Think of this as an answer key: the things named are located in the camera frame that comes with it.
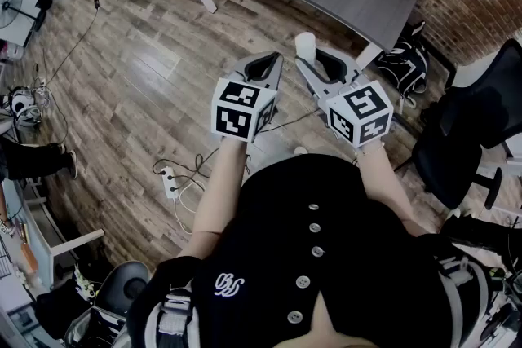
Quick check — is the black round-backed chair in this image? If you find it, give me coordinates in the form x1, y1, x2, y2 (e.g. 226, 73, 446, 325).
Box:
96, 259, 153, 317

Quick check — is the white power strip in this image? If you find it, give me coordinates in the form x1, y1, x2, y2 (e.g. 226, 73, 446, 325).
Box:
161, 165, 180, 200

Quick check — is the white roll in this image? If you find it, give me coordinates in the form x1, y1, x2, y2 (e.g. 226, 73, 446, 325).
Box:
294, 31, 317, 64

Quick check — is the black white panda bag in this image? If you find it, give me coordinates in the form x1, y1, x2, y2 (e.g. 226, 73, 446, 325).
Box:
7, 87, 42, 127

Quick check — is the black floor cable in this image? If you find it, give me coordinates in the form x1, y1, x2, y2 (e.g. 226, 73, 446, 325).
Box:
152, 148, 221, 192

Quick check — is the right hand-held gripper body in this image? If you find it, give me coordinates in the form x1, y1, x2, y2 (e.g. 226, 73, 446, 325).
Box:
313, 71, 395, 148

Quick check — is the person's black buttoned shirt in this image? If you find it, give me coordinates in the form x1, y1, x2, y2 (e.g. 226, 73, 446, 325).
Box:
126, 153, 490, 348

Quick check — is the grey harness shoulder strap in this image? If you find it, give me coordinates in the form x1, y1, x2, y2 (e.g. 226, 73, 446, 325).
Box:
436, 255, 493, 339
154, 283, 199, 339

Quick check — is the black office chair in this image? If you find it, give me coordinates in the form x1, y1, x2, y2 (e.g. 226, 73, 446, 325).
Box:
394, 37, 522, 212

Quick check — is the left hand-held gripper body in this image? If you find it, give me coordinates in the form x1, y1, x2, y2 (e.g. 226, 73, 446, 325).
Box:
210, 68, 282, 143

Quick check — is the black white backpack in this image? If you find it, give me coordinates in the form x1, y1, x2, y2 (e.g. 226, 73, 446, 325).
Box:
374, 20, 430, 110

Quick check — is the white floor cable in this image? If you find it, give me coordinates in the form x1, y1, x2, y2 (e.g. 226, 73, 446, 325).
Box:
172, 178, 207, 236

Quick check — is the long black cable with adaptor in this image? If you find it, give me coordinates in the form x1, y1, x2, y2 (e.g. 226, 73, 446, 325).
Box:
42, 0, 102, 89

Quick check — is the person's left forearm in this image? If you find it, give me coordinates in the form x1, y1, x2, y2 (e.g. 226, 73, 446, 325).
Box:
177, 136, 250, 258

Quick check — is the person's right forearm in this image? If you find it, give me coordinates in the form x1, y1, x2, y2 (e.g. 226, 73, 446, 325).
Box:
352, 141, 431, 237

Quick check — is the black standing fan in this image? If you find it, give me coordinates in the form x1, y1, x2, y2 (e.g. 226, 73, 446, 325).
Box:
0, 0, 46, 33

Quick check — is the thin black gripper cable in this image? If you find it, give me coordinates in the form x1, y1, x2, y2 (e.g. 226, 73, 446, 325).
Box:
260, 108, 328, 134

